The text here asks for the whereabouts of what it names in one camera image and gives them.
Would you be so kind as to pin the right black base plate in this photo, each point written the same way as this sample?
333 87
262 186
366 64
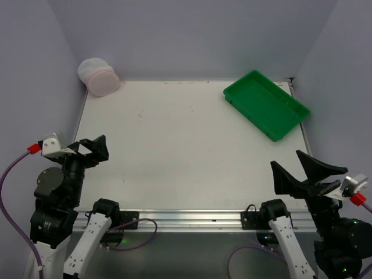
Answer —
251 218

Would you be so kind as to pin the white mesh laundry bag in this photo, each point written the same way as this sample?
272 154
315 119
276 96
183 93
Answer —
99 77

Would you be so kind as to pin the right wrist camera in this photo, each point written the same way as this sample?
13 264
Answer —
349 187

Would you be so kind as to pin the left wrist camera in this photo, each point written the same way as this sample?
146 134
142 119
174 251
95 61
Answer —
53 146

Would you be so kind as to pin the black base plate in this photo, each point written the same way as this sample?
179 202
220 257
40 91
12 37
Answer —
251 218
127 217

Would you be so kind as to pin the green plastic tray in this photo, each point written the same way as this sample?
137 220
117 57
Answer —
273 111

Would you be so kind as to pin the aluminium mounting rail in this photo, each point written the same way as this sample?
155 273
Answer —
199 221

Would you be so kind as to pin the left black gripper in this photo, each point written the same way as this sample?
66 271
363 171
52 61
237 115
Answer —
84 157

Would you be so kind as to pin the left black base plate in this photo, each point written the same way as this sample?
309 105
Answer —
127 217

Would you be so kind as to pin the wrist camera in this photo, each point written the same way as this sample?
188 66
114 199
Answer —
53 146
349 187

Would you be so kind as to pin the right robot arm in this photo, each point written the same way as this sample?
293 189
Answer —
344 242

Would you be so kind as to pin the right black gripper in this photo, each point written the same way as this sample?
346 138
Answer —
315 190

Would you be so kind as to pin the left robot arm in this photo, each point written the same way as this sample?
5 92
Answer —
57 196

